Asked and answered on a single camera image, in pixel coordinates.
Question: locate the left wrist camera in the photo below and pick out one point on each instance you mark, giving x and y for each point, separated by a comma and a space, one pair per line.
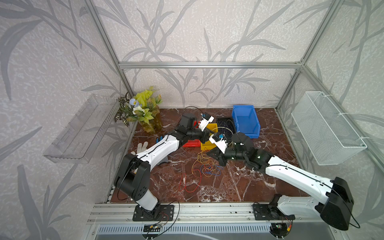
204, 121

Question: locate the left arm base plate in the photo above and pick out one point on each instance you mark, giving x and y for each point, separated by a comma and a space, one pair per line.
159, 213

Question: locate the clear plastic wall shelf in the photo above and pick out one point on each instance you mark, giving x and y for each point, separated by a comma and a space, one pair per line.
79, 140

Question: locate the white knit work glove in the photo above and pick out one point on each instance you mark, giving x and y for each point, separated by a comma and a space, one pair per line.
141, 147

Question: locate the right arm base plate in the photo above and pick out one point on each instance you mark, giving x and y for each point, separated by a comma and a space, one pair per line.
269, 212

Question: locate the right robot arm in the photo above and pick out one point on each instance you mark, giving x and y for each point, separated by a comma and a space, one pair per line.
331, 200

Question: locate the yellow plastic bin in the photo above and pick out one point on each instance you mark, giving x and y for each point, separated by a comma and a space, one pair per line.
207, 146

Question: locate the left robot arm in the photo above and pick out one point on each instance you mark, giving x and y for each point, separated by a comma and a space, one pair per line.
133, 177

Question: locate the white wire mesh basket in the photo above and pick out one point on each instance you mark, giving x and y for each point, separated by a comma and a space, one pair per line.
328, 134

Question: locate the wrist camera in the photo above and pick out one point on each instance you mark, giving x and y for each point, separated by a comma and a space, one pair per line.
204, 121
220, 141

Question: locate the blue plastic bin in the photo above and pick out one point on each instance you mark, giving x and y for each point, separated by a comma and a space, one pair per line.
246, 120

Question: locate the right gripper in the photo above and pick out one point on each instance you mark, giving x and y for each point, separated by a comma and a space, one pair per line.
217, 153

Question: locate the black plastic bin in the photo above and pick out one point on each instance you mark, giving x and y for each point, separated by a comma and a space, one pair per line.
227, 127

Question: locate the aluminium front rail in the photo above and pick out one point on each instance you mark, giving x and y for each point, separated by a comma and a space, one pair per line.
226, 212

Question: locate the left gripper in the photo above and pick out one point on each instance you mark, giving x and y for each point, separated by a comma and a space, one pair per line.
204, 136

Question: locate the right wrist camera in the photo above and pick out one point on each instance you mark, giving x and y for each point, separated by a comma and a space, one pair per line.
220, 141

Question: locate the red plastic bin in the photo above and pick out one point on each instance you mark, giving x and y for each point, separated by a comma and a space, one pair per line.
192, 144

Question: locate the artificial plant in vase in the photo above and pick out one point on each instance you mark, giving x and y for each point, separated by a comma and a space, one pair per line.
143, 108

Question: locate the blue grey work glove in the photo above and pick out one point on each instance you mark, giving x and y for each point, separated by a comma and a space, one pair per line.
159, 139

